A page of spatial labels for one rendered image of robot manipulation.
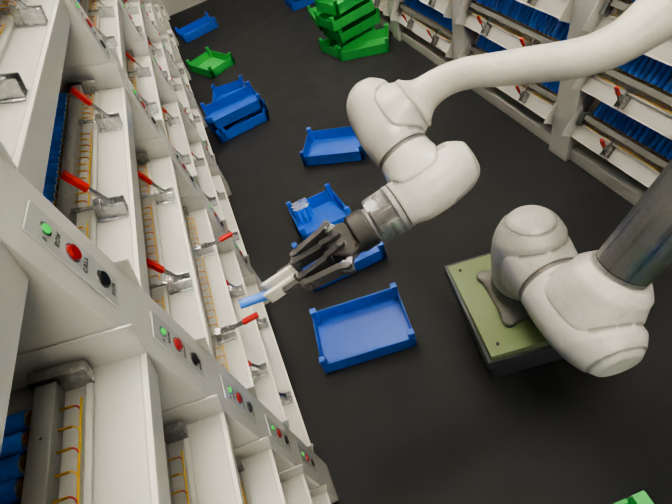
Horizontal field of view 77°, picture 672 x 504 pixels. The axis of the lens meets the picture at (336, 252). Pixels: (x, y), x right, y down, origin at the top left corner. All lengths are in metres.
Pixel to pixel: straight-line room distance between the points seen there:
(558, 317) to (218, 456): 0.66
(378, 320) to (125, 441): 1.08
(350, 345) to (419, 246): 0.46
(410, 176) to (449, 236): 0.90
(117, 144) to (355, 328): 0.92
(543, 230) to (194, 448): 0.77
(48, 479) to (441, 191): 0.62
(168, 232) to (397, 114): 0.50
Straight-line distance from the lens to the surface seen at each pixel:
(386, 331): 1.42
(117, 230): 0.66
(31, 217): 0.44
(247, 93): 2.65
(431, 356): 1.37
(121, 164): 0.80
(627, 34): 0.82
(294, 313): 1.54
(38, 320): 0.46
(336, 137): 2.19
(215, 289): 1.03
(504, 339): 1.15
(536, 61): 0.81
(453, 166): 0.75
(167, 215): 0.96
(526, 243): 0.99
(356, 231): 0.74
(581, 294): 0.91
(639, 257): 0.88
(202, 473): 0.63
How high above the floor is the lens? 1.24
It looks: 49 degrees down
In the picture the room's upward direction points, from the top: 21 degrees counter-clockwise
